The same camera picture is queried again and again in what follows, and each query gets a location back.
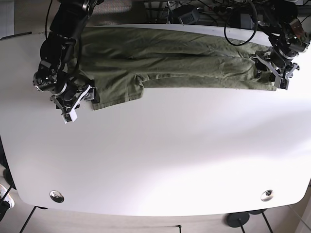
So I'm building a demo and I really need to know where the round black stand base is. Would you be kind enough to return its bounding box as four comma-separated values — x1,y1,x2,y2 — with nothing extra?
224,212,250,228

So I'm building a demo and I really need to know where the left silver table grommet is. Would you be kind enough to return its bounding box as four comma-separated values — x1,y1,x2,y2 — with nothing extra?
49,190,65,203

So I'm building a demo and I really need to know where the right silver table grommet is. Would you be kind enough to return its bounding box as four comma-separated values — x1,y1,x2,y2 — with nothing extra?
260,189,274,202

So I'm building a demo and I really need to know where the grey wrist camera image right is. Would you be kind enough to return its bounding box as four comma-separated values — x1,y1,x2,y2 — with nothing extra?
274,77,289,90

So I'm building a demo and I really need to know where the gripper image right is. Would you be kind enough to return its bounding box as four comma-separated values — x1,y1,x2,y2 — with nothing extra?
250,48,300,89

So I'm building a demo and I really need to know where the silver table grommet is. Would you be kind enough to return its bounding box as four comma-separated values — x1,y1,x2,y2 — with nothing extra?
260,189,274,202
49,190,65,203

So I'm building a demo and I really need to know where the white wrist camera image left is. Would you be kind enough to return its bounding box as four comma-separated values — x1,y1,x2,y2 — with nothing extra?
62,109,78,124

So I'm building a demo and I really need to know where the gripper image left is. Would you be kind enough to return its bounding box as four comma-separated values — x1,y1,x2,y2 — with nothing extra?
50,84,100,116

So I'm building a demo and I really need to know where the olive green T-shirt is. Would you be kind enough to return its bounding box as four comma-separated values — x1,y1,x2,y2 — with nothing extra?
69,27,275,110

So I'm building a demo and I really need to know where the black power box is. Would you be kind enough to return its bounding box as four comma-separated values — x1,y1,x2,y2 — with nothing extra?
172,5,200,25

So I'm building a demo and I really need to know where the black cable loop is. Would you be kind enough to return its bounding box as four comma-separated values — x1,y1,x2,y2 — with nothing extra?
224,4,259,46

